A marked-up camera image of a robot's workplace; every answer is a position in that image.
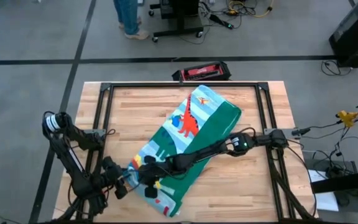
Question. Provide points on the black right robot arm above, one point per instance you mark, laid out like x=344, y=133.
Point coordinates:
x=204, y=154

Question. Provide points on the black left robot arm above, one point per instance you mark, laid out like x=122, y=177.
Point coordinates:
x=70, y=161

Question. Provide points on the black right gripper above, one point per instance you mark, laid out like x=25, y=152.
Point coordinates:
x=152, y=174

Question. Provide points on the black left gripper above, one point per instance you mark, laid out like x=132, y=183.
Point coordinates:
x=115, y=177

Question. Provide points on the red and black tool case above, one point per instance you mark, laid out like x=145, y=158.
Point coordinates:
x=202, y=72

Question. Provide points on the yellow connector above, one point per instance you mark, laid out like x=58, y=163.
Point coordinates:
x=346, y=117

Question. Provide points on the black power strip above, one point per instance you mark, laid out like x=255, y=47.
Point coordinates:
x=220, y=21

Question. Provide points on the white paper sheet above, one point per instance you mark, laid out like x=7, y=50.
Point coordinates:
x=328, y=202

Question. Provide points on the person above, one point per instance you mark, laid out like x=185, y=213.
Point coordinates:
x=129, y=15

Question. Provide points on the grey floor box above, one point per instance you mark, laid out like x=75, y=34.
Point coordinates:
x=314, y=157

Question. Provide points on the black power adapter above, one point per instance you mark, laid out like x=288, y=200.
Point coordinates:
x=333, y=171

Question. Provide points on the black metal table frame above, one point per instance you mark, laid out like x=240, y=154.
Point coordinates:
x=151, y=84

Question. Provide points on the green dinosaur print towel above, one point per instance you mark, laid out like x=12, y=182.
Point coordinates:
x=210, y=124

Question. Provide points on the black rolling stand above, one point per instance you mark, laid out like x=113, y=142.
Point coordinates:
x=181, y=27

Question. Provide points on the black equipment cabinet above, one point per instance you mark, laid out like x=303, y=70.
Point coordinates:
x=353, y=34

